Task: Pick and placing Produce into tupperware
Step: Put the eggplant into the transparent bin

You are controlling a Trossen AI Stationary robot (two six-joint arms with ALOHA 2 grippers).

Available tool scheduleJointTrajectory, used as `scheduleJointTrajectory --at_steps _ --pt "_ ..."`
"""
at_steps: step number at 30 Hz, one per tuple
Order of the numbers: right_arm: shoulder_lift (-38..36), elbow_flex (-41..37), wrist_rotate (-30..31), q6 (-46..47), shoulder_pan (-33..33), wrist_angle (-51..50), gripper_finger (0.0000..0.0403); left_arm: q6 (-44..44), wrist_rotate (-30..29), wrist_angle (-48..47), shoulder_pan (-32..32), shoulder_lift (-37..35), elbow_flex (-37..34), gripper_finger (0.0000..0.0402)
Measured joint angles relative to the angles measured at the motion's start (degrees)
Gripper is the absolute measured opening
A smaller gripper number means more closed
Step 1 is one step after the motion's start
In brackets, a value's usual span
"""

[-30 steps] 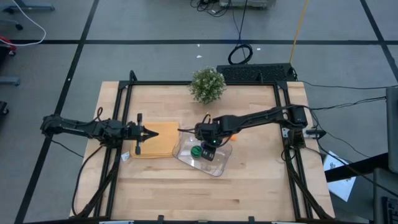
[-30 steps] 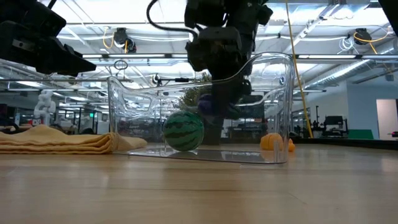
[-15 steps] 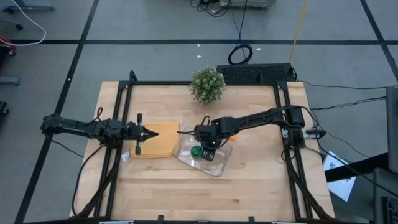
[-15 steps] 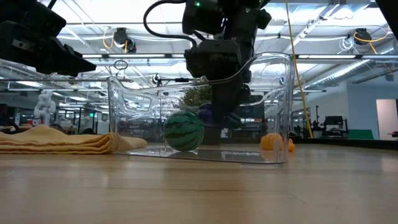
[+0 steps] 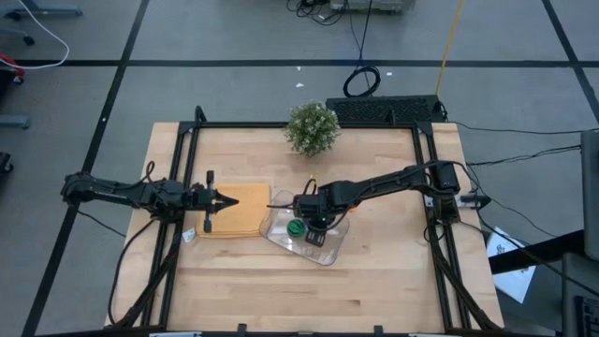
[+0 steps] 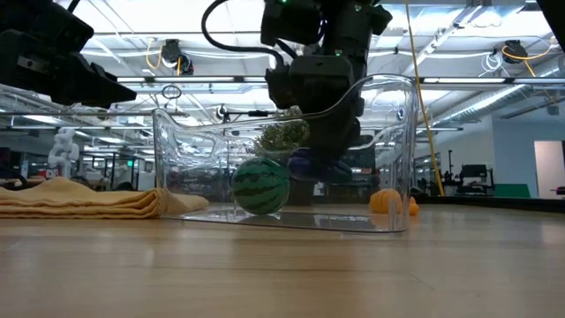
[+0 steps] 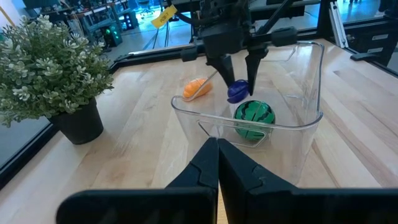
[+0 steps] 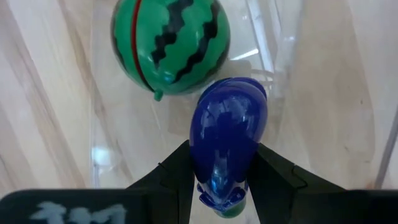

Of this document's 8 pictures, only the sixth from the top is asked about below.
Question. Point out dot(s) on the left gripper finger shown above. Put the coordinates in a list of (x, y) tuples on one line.
[(88, 99), (92, 79)]

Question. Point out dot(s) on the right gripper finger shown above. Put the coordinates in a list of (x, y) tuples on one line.
[(329, 132), (356, 134)]

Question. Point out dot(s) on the purple toy eggplant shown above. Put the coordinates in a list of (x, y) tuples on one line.
[(304, 168)]

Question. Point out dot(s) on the orange toy pumpkin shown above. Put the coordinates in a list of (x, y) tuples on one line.
[(384, 201)]

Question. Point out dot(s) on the green striped toy watermelon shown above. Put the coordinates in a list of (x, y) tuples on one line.
[(260, 185)]

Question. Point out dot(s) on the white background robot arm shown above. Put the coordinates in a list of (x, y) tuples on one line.
[(64, 150)]

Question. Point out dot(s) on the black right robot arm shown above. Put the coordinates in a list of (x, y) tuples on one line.
[(348, 22)]

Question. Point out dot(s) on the clear plastic tupperware container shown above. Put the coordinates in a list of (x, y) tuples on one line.
[(406, 176)]

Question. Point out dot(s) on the potted green plant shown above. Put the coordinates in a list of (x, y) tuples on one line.
[(282, 134)]

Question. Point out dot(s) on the folded yellow cloth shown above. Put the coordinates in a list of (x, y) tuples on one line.
[(66, 199)]

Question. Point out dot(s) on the black equipment stand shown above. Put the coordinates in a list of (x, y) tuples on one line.
[(474, 172)]

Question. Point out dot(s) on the green board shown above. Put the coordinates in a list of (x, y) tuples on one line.
[(512, 190)]

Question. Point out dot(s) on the black metal table frame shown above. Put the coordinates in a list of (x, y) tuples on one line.
[(485, 204)]

